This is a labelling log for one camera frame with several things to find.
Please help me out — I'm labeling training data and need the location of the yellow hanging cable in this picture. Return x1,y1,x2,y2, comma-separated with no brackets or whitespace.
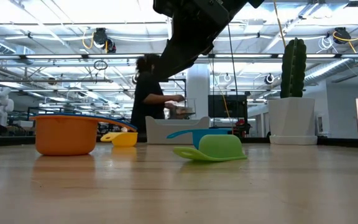
273,0,288,50

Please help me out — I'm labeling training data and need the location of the white building column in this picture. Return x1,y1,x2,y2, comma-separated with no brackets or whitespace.
186,63,211,121

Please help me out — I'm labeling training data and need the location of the large orange measuring cup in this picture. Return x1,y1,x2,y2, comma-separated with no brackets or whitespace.
29,114,139,156

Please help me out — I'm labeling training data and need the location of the grey plastic basket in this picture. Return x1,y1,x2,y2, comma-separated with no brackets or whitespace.
145,116,211,145

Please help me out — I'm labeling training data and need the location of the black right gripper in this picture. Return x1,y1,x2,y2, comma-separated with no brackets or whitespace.
153,0,250,83

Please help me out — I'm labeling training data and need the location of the person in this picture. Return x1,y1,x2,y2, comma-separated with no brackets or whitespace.
131,53,186,142

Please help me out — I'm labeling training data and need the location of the green measuring cup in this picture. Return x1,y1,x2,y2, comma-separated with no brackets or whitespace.
172,134,248,162

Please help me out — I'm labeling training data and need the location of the yellow measuring cup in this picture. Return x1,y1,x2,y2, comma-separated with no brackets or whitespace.
100,131,139,147

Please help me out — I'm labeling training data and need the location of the green cactus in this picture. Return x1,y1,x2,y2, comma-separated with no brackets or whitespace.
280,37,308,99

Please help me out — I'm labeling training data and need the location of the white planter pot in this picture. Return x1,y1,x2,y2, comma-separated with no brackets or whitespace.
268,96,318,146

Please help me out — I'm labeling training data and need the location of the light blue measuring cup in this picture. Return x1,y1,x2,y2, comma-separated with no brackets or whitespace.
166,128,232,150

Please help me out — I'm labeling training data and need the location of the black display screen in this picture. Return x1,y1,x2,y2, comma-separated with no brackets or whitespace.
208,95,248,118

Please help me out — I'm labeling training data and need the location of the white humanoid robot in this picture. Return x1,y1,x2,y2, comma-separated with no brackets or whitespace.
0,86,15,127

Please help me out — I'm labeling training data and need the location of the black hanging cable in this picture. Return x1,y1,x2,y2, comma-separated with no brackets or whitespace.
227,24,239,138

